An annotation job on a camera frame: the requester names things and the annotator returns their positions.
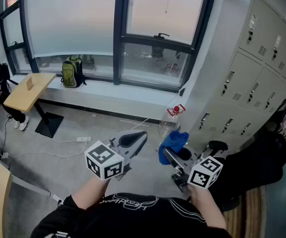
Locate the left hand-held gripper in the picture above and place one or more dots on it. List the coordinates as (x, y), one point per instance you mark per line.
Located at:
(103, 157)

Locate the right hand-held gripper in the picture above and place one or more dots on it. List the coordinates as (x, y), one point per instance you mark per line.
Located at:
(204, 172)

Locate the blue cloth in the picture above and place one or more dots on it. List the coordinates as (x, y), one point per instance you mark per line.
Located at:
(172, 142)

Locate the clear window glass pane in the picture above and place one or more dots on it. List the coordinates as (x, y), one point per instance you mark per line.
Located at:
(142, 68)

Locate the large window glass pane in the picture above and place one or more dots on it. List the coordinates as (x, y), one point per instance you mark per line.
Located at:
(100, 66)

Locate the openable window glass pane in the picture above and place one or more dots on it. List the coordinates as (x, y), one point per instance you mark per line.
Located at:
(157, 14)

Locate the narrow window glass pane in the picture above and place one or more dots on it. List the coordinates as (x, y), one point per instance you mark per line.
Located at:
(14, 28)

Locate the person's left forearm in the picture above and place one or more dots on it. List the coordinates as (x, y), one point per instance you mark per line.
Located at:
(90, 192)

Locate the person's right forearm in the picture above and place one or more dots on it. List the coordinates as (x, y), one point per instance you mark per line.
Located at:
(207, 207)

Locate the white windowsill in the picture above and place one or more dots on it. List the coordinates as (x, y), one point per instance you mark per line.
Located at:
(113, 93)

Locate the person's black t-shirt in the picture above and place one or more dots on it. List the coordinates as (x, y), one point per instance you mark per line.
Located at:
(132, 219)

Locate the black office chair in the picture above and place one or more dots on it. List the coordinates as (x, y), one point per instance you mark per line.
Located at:
(256, 162)

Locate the green black backpack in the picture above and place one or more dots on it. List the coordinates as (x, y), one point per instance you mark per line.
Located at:
(71, 73)

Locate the wooden slatted bench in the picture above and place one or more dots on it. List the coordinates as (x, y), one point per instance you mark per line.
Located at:
(251, 212)

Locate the grey metal locker cabinet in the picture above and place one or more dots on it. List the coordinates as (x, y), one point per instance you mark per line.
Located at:
(244, 66)

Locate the small wooden block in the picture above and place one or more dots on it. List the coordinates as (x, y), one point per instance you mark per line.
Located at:
(30, 83)

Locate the small white power strip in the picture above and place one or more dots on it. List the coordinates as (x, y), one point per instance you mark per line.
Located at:
(4, 155)

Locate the black wall plug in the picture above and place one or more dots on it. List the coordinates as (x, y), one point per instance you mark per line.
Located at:
(182, 92)

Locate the dark window frame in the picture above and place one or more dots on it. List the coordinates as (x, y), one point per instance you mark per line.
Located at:
(118, 58)

